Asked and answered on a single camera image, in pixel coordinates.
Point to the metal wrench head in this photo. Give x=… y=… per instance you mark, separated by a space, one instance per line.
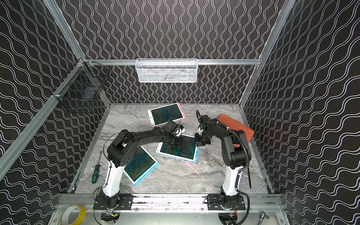
x=262 y=217

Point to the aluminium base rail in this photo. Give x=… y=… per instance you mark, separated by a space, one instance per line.
x=154 y=203

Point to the green handled screwdriver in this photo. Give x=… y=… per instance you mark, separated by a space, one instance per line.
x=95 y=174

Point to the white wire mesh basket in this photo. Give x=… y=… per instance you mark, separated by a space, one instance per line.
x=167 y=70

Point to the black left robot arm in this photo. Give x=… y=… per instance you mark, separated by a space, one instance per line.
x=122 y=150

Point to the pink framed writing tablet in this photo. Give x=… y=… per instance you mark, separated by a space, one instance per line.
x=163 y=114

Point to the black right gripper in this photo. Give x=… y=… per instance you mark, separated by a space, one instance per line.
x=201 y=139

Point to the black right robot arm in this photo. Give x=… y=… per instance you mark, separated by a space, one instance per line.
x=235 y=154

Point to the blue writing tablet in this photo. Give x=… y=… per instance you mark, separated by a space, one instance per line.
x=142 y=164
x=186 y=149

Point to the black hex key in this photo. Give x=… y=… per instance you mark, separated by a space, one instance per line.
x=249 y=178

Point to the orange plastic tool case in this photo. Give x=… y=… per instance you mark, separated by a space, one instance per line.
x=236 y=125

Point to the black wire basket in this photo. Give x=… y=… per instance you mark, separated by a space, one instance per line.
x=82 y=93

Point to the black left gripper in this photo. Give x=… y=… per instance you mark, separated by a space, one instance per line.
x=176 y=138

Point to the yellow tape roll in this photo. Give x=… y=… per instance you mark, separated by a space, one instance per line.
x=73 y=215

